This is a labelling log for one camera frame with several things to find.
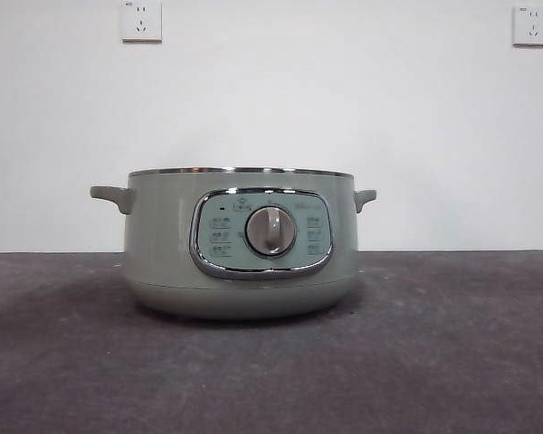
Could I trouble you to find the pale green electric pot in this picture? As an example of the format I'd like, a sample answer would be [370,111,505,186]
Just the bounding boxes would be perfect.
[89,166,378,322]

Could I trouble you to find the white wall socket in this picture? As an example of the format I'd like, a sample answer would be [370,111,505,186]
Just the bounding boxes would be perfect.
[511,5,543,48]
[120,0,163,44]

